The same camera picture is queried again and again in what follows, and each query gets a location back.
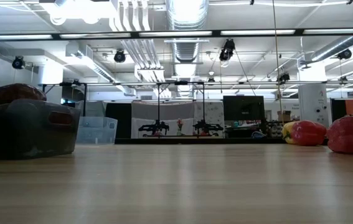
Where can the yellow bell pepper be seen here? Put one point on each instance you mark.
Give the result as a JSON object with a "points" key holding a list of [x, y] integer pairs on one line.
{"points": [[287, 132]]}

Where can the dark red apple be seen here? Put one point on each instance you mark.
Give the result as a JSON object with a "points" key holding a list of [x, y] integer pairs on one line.
{"points": [[61, 118]]}

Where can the red bell pepper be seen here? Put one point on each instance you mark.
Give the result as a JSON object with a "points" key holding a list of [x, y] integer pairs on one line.
{"points": [[347, 137], [308, 133]]}

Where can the brown round item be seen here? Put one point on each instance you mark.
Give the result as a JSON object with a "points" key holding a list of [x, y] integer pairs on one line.
{"points": [[14, 93]]}

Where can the black background robot arm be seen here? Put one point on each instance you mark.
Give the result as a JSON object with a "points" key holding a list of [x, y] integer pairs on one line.
{"points": [[156, 127], [207, 127]]}

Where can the white cloth backdrop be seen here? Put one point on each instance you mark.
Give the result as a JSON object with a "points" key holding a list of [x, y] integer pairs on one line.
{"points": [[179, 109]]}

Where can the small red white object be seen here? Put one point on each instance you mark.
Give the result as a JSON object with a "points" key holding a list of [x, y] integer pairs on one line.
{"points": [[180, 126]]}

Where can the black partition panel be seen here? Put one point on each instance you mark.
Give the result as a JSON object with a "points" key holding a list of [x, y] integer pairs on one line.
{"points": [[118, 119], [338, 110]]}

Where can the black computer monitor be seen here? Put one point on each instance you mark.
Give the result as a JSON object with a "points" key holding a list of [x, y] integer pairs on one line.
{"points": [[243, 107]]}

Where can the LED light strip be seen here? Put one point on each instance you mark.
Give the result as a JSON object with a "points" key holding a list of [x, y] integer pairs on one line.
{"points": [[257, 32], [176, 33], [17, 36], [338, 31], [95, 35]]}

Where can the clear plastic bin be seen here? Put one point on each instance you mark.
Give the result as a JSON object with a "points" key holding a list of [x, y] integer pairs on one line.
{"points": [[96, 132]]}

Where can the grey storage cabinet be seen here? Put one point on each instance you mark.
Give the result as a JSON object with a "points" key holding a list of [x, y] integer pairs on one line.
{"points": [[93, 109]]}

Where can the white ceiling pipe bundle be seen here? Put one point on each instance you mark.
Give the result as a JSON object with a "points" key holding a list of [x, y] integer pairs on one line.
{"points": [[139, 18]]}

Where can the small cardboard box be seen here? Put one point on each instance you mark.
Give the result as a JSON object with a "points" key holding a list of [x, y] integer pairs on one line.
{"points": [[284, 116]]}

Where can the white column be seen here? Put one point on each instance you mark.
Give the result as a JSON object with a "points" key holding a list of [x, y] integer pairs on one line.
{"points": [[313, 102]]}

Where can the grey plastic basket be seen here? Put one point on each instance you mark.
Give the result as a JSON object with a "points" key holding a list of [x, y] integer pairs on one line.
{"points": [[23, 137]]}

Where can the black background rig frame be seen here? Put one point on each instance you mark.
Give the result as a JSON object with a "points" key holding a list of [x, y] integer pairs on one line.
{"points": [[158, 102]]}

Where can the black aluminium table frame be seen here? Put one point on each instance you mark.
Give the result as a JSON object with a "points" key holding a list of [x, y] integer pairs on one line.
{"points": [[134, 34]]}

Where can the white rectangular ceiling duct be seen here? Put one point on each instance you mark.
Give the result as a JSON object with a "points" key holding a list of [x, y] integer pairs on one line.
{"points": [[98, 68]]}

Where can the silver ventilation duct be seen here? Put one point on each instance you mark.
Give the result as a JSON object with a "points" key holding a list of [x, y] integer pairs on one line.
{"points": [[335, 46], [187, 18]]}

